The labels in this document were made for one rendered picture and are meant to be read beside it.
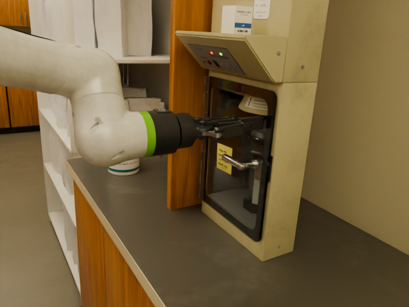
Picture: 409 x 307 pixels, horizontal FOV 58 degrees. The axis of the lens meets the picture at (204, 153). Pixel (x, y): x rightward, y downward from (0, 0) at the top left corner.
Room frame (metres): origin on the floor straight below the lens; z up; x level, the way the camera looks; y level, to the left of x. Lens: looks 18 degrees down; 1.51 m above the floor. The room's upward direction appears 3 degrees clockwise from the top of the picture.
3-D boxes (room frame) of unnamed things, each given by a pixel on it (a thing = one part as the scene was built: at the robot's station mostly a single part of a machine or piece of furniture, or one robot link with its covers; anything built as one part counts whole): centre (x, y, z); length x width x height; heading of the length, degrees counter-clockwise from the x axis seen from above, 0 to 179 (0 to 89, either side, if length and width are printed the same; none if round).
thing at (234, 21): (0.91, -0.06, 1.54); 0.05 x 0.05 x 0.06; 34
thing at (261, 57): (0.95, -0.03, 1.46); 0.32 x 0.11 x 0.10; 32
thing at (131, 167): (1.45, 0.34, 1.02); 0.13 x 0.13 x 0.15
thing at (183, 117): (0.78, 0.03, 1.31); 0.09 x 0.08 x 0.07; 122
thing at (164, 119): (0.74, 0.09, 1.31); 0.09 x 0.06 x 0.12; 32
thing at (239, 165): (0.90, -0.09, 1.20); 0.10 x 0.05 x 0.03; 31
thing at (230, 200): (0.98, -0.08, 1.19); 0.30 x 0.01 x 0.40; 31
